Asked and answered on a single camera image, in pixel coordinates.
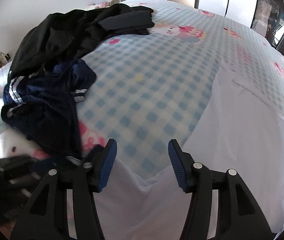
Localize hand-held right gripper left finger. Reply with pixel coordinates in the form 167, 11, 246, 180
10, 138, 118, 240

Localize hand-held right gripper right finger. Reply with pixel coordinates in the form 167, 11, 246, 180
167, 138, 275, 240

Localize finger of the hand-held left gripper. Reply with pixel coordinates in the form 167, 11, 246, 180
0, 155, 36, 171

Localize white shirt navy collar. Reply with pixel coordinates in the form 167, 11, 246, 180
64, 64, 284, 240

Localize navy white-striped garment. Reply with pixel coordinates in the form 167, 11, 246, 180
1, 59, 98, 166

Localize printed checkered blanket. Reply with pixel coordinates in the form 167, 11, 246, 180
0, 0, 284, 232

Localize black jacket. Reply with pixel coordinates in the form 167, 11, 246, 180
8, 8, 110, 79

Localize black pants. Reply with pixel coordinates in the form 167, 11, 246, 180
98, 4, 155, 36

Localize white wardrobe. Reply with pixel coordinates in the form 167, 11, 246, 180
196, 0, 260, 28

